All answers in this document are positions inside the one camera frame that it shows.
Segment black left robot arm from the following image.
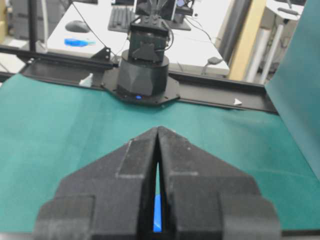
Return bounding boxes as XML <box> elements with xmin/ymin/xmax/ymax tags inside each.
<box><xmin>32</xmin><ymin>0</ymin><xmax>179</xmax><ymax>240</ymax></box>

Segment blue object on desk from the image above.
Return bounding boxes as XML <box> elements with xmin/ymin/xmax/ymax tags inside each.
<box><xmin>64</xmin><ymin>38</ymin><xmax>96</xmax><ymax>47</ymax></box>

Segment black monitor stand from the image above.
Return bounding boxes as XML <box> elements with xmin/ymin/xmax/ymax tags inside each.
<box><xmin>171</xmin><ymin>13</ymin><xmax>191</xmax><ymax>31</ymax></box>

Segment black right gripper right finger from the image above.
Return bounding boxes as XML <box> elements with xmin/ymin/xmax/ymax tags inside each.
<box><xmin>158</xmin><ymin>126</ymin><xmax>281</xmax><ymax>240</ymax></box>

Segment black computer mouse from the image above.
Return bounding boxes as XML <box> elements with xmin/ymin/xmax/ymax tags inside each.
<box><xmin>65</xmin><ymin>20</ymin><xmax>91</xmax><ymax>33</ymax></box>

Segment black keyboard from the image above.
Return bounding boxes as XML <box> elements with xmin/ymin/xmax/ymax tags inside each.
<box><xmin>107</xmin><ymin>6</ymin><xmax>136</xmax><ymax>33</ymax></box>

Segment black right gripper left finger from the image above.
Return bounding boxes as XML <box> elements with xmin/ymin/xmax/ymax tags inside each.
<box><xmin>32</xmin><ymin>127</ymin><xmax>158</xmax><ymax>240</ymax></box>

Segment green table mat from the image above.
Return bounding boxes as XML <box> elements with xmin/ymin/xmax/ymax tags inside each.
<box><xmin>0</xmin><ymin>74</ymin><xmax>320</xmax><ymax>232</ymax></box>

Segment blue plastic gear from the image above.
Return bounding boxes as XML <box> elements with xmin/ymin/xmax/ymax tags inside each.
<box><xmin>153</xmin><ymin>194</ymin><xmax>162</xmax><ymax>233</ymax></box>

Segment black aluminium frame rail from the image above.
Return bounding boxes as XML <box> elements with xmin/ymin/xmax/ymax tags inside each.
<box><xmin>0</xmin><ymin>45</ymin><xmax>277</xmax><ymax>114</ymax></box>

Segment green side panel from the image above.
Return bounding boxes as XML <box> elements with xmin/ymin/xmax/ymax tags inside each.
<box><xmin>265</xmin><ymin>0</ymin><xmax>320</xmax><ymax>177</ymax></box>

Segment white desk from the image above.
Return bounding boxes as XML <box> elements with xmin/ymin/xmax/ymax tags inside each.
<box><xmin>47</xmin><ymin>0</ymin><xmax>229</xmax><ymax>76</ymax></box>

